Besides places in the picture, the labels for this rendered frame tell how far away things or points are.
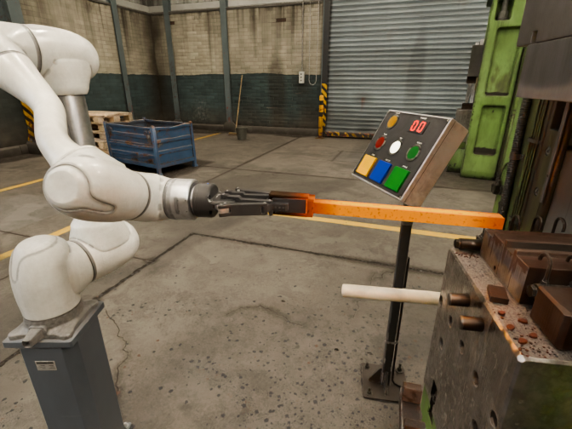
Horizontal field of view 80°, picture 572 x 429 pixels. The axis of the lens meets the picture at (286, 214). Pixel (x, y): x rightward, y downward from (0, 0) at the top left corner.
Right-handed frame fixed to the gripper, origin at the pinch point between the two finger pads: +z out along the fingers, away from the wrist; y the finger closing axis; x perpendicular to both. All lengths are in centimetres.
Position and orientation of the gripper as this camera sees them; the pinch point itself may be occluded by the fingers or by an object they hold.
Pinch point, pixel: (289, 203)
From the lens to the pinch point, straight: 71.6
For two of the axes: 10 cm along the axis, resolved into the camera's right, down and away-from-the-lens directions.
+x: -0.1, -9.3, -3.6
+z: 9.9, 0.5, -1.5
